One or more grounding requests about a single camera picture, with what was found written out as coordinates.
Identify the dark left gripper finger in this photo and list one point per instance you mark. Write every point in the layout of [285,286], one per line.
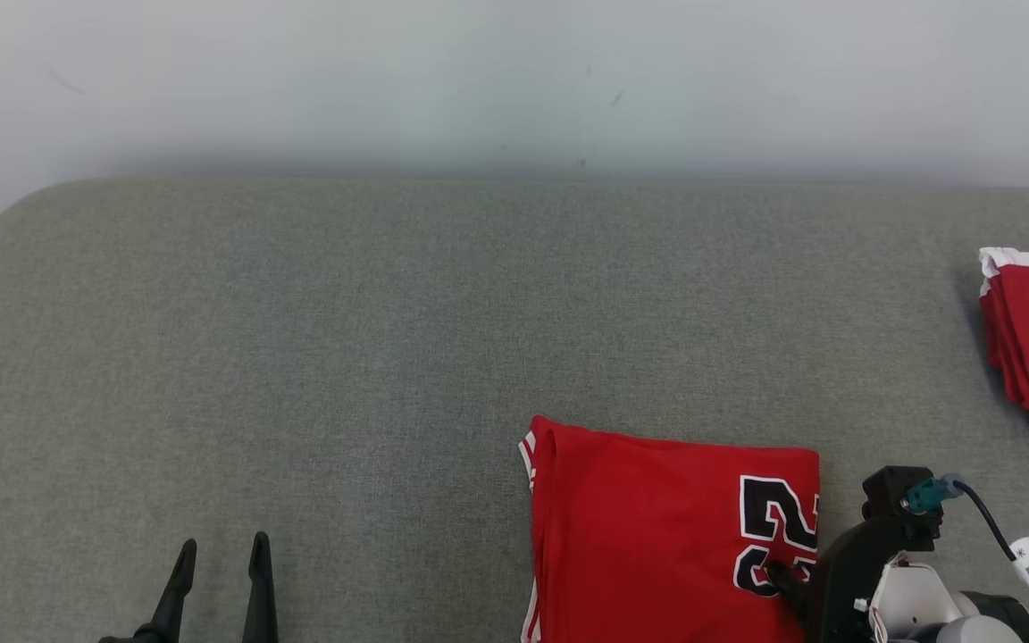
[261,607]
[173,607]

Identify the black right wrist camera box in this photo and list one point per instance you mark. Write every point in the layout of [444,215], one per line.
[890,496]

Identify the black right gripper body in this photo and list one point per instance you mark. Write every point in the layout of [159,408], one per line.
[840,589]

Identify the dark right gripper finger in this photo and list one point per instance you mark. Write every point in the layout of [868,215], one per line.
[791,580]

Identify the red basketball jersey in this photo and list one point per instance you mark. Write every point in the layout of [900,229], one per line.
[639,536]

